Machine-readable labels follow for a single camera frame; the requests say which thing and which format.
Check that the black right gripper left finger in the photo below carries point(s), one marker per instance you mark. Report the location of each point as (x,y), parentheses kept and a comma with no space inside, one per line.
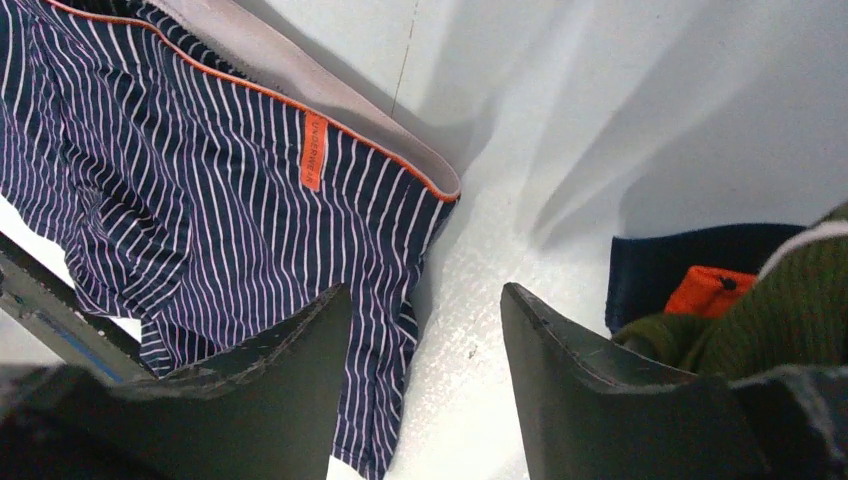
(263,409)

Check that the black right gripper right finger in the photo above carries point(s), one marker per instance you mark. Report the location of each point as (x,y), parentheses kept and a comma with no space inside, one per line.
(590,409)

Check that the navy striped boxer underwear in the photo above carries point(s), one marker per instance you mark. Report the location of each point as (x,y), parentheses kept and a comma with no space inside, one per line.
(206,177)

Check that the olive green underwear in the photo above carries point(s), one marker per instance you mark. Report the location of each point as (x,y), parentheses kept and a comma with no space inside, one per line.
(795,312)

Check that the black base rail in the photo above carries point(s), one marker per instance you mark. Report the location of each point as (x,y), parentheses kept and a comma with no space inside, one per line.
(46,307)

